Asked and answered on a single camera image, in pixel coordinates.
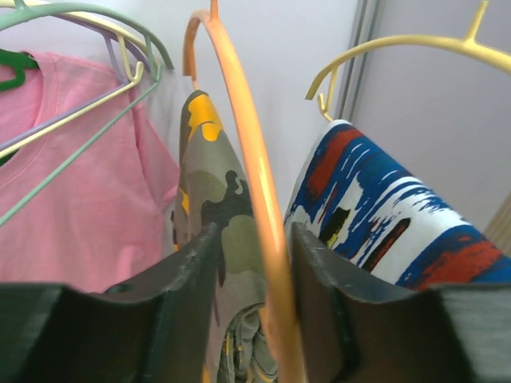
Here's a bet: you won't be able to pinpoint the cream hanger left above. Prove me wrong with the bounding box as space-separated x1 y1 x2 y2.
0 0 145 163

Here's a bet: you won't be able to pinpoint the cream hanger right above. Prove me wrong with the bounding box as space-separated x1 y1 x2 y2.
305 1 511 121

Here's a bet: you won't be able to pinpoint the cream hanger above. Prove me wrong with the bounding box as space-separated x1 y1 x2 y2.
305 1 511 121
0 0 145 163

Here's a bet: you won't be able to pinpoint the wooden clothes rack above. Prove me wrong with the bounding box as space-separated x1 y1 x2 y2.
484 194 511 256

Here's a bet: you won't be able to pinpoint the orange hanger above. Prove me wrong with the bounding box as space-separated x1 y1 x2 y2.
183 1 306 382

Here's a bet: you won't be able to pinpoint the lilac hanger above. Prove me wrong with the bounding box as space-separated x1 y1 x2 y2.
0 15 153 155

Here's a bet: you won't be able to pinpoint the pink t-shirt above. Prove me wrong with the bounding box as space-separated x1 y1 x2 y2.
0 50 180 294

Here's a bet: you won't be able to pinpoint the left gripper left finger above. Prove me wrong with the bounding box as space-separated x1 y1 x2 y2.
1 224 219 382

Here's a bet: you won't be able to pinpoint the mint green hanger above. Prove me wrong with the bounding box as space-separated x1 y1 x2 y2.
1 21 175 233

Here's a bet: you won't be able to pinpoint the blue red white shorts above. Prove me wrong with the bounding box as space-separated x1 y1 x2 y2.
284 120 510 290

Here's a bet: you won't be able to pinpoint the dark green hanger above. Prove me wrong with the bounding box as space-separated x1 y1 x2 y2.
0 49 39 91

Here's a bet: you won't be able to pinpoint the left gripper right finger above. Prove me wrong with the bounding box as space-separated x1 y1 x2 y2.
291 223 510 383

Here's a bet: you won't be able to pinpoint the green yellow camouflage trousers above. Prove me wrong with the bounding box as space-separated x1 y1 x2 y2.
172 90 278 382

